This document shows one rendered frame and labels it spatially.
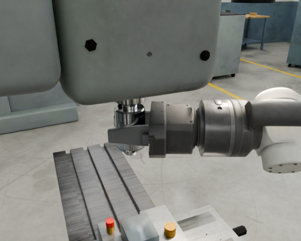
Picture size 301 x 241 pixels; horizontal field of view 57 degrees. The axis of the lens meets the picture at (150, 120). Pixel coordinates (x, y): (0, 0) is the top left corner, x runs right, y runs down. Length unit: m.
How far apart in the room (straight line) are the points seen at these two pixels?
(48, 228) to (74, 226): 1.36
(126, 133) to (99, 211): 0.40
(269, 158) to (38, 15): 0.34
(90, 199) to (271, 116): 0.56
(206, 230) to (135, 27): 0.46
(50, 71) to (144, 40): 0.10
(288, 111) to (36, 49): 0.31
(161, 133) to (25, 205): 2.02
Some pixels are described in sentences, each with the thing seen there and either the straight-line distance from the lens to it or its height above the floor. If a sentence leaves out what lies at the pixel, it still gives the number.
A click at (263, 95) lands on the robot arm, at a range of 0.46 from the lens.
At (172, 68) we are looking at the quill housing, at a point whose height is 1.35.
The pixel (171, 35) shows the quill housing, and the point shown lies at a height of 1.38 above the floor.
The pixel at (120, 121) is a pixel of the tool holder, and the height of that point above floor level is 1.25.
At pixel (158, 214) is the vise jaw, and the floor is 1.02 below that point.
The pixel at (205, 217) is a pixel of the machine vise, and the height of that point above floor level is 0.98.
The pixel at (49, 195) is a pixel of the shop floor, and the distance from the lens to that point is 2.36.
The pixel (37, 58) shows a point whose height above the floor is 1.38.
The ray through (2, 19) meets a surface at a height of 1.41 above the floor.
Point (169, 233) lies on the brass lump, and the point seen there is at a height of 1.03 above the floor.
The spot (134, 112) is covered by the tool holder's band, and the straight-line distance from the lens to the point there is 0.41.
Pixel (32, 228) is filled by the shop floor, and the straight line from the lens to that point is 2.14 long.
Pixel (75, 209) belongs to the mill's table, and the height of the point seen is 0.91.
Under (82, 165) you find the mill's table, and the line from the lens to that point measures 0.96.
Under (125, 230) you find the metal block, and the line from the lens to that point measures 0.52.
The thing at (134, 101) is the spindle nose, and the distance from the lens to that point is 0.40.
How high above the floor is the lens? 1.43
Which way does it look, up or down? 25 degrees down
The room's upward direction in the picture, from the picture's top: straight up
